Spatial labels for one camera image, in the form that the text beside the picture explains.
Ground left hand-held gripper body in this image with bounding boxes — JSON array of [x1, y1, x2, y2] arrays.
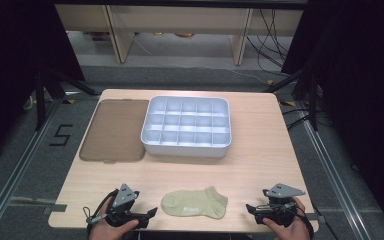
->
[[106, 182, 141, 228]]

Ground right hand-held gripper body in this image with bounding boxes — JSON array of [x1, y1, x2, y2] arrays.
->
[[255, 182, 307, 228]]

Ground light green ankle sock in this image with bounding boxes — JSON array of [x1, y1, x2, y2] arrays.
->
[[160, 186, 229, 220]]

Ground white divided storage box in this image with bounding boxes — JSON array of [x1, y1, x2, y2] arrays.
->
[[140, 95, 232, 158]]

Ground person's right hand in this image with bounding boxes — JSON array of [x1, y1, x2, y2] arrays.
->
[[262, 196, 312, 240]]

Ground person's left hand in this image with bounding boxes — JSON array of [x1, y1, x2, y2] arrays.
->
[[88, 199, 140, 240]]

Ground brown translucent box lid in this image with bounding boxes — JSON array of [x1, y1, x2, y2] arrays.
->
[[79, 98, 150, 165]]

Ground black metal stand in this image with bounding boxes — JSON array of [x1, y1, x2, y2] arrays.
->
[[33, 68, 98, 132], [263, 64, 320, 132]]

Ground black curtain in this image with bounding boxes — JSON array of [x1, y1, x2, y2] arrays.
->
[[280, 0, 384, 239], [0, 0, 86, 169]]

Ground light wooden desk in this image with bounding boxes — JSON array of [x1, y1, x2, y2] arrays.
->
[[54, 4, 305, 66]]

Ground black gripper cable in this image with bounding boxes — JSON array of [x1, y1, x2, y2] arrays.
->
[[294, 203, 315, 239]]

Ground black cable with grey plug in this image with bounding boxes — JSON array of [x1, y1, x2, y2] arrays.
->
[[82, 189, 119, 238]]

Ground aluminium floor rail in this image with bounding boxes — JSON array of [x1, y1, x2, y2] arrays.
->
[[0, 98, 64, 240], [299, 109, 372, 240]]

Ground black floor cable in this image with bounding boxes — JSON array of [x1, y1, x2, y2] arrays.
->
[[281, 107, 331, 132]]

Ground bundle of black cables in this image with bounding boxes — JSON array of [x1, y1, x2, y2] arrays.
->
[[245, 9, 293, 78]]

